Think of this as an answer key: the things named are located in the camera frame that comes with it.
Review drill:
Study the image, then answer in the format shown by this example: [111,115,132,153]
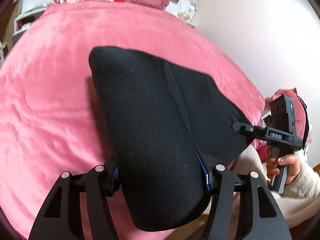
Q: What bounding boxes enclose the black pants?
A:
[89,47,253,232]

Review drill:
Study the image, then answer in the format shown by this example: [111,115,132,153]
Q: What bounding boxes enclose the cream sweater right forearm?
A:
[229,146,319,228]

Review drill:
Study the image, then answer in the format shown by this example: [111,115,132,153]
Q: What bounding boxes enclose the person's right hand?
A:
[266,149,301,185]

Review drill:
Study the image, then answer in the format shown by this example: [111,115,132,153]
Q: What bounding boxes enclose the pink velvet bed blanket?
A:
[1,1,265,239]

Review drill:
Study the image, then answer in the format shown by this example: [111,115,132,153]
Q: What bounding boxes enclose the glass bedside lamp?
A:
[177,3,197,22]

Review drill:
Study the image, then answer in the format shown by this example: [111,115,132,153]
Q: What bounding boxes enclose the white bedside table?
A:
[11,6,47,46]

